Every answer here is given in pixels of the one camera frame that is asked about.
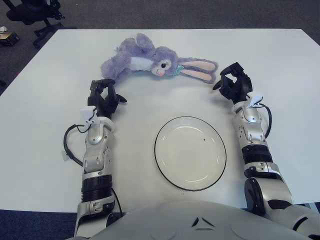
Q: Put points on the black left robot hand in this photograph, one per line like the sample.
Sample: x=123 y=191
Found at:
x=103 y=102

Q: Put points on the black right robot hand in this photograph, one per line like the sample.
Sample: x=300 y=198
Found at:
x=237 y=85

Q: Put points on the purple plush rabbit doll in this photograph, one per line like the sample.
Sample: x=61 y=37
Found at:
x=130 y=62

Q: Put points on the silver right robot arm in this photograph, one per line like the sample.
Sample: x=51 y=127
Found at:
x=252 y=135

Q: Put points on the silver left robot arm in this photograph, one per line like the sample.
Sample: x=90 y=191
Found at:
x=95 y=160

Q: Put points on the white plate with black rim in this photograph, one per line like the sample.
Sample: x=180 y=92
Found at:
x=190 y=155

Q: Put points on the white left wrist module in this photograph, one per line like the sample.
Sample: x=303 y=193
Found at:
x=87 y=113

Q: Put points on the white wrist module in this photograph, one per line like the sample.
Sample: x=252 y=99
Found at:
x=87 y=113
x=256 y=98

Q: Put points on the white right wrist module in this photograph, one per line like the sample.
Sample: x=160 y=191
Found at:
x=256 y=98

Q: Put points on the black office chair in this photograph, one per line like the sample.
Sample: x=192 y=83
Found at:
x=30 y=18

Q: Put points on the brown cardboard box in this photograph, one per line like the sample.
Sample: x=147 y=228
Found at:
x=10 y=38

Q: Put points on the white crumpled paper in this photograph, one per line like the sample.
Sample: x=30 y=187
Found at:
x=2 y=28

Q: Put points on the grey robot torso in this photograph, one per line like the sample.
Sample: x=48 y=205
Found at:
x=175 y=220

